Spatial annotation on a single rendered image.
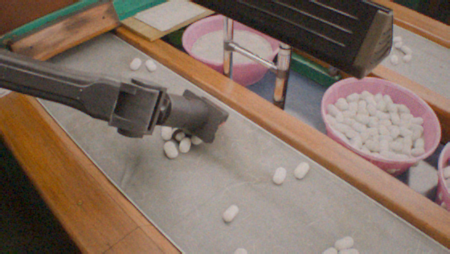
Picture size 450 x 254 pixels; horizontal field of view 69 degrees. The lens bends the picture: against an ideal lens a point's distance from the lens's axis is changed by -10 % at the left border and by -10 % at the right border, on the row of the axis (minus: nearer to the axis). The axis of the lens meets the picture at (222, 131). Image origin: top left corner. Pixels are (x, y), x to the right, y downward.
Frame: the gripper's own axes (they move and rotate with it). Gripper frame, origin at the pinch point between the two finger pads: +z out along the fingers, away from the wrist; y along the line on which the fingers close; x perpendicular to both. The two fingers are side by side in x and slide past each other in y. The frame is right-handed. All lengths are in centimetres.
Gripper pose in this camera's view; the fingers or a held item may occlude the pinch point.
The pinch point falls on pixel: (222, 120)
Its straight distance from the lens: 75.0
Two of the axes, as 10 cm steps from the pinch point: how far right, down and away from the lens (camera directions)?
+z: 5.3, 0.8, 8.4
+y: -7.1, -4.9, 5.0
